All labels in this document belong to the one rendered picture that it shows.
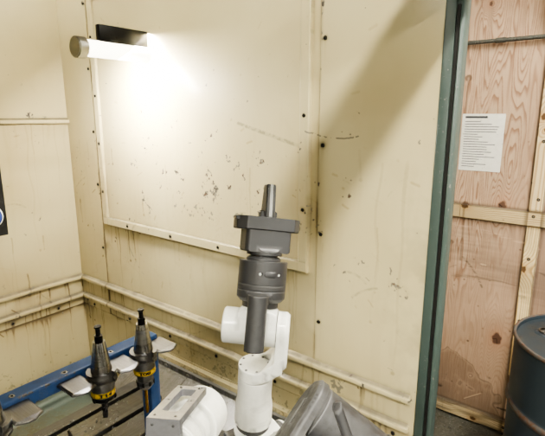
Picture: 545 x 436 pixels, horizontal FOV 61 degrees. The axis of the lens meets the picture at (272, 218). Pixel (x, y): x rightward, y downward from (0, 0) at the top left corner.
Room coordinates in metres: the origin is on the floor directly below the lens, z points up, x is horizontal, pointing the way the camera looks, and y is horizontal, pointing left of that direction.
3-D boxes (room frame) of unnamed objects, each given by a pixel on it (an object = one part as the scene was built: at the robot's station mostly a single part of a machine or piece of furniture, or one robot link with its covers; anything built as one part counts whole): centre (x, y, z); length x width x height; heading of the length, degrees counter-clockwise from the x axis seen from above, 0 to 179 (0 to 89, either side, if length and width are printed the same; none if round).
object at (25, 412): (0.77, 0.47, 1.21); 0.07 x 0.05 x 0.01; 53
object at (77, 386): (0.86, 0.40, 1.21); 0.07 x 0.05 x 0.01; 53
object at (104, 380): (0.90, 0.37, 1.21); 0.06 x 0.06 x 0.03
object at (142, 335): (0.99, 0.30, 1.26); 0.04 x 0.04 x 0.07
